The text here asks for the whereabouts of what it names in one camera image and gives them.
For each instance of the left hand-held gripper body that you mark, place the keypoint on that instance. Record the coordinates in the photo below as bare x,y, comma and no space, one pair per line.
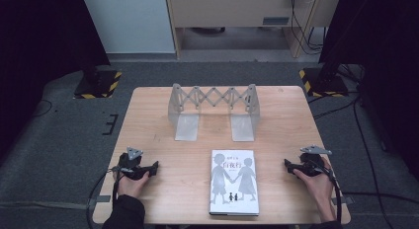
131,168

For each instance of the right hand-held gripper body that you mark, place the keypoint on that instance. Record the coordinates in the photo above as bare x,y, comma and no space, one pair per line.
311,165

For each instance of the white book with grey figures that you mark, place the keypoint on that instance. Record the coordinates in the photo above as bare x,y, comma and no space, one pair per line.
234,183

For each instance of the expandable metal bookend rack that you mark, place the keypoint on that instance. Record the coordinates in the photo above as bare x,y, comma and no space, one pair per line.
214,97

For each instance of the person's left hand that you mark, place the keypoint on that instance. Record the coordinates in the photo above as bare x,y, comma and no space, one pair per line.
131,188

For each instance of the person's right hand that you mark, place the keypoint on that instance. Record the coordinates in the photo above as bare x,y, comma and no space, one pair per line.
319,186

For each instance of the grey tape strip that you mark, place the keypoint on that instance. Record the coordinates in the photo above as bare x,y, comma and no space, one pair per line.
100,199
346,200

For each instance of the black floor tape mark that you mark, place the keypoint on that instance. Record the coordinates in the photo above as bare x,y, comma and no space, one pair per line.
110,124

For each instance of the striped black stand base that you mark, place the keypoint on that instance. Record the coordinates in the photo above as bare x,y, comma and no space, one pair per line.
324,82
99,86

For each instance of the black curtain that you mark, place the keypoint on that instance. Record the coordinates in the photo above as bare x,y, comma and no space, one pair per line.
388,74
39,58

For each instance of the white panel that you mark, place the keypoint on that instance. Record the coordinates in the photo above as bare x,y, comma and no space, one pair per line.
128,21

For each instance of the light wooden desk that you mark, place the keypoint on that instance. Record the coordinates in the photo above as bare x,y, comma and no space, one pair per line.
230,12

